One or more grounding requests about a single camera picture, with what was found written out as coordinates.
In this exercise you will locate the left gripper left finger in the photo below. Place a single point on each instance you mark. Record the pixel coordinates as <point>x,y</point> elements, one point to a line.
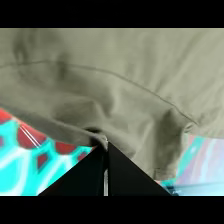
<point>83,178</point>

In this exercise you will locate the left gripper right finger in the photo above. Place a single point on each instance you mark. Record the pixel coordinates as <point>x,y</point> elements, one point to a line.
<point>131,178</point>

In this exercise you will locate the olive green T-shirt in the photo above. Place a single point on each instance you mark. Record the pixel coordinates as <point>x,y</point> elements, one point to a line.
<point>116,80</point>

